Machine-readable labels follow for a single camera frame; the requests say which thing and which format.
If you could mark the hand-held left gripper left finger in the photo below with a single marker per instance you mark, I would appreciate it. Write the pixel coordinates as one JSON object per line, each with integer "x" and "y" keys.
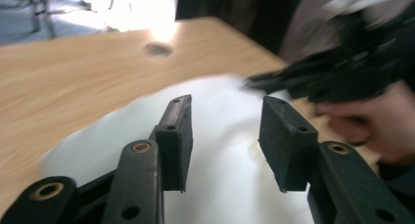
{"x": 174, "y": 152}

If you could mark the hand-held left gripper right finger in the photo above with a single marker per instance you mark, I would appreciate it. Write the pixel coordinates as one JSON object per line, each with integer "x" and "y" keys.
{"x": 287, "y": 152}

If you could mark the white dress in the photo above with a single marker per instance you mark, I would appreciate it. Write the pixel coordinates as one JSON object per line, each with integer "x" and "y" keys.
{"x": 225, "y": 171}

